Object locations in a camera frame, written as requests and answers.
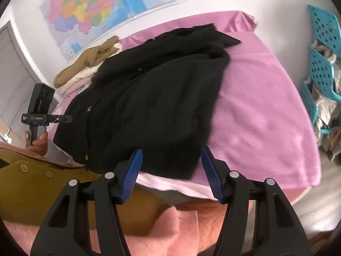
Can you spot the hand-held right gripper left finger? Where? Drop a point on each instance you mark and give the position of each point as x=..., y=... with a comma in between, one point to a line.
x=132, y=176

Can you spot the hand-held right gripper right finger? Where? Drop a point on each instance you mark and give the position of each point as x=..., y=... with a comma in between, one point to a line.
x=210, y=176

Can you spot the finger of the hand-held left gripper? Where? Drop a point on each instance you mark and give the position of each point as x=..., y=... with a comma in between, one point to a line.
x=60, y=118

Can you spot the black knitted garment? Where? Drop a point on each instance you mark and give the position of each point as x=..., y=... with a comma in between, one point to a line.
x=146, y=98

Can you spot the person's left forearm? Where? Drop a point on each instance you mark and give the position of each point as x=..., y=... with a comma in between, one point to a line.
x=40, y=158

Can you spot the person's left hand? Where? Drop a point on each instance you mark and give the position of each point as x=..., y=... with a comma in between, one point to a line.
x=40, y=145

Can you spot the pale pink folded garment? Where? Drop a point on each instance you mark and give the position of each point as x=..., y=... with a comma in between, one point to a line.
x=77, y=87

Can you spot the grey wood-grain door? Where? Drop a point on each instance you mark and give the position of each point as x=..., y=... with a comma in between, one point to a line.
x=16, y=72

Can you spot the cream folded garment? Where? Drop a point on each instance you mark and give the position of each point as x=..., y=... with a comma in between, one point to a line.
x=85, y=76

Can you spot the brown folded garment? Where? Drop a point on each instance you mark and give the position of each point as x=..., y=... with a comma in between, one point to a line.
x=80, y=66

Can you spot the person's pink fleece garment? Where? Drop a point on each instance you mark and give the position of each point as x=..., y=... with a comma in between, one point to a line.
x=173, y=232

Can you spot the pink flowered bed sheet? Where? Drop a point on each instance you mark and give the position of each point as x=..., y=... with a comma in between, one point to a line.
x=253, y=112

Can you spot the person's mustard buttoned coat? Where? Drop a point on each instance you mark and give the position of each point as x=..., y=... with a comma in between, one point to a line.
x=40, y=197

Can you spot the crumpled beige bags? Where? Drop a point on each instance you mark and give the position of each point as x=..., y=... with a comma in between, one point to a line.
x=326, y=109

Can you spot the teal plastic basket rack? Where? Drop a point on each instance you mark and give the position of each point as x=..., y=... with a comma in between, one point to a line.
x=322, y=72

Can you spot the colourful wall map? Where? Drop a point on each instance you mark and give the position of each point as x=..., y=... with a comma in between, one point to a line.
x=93, y=10

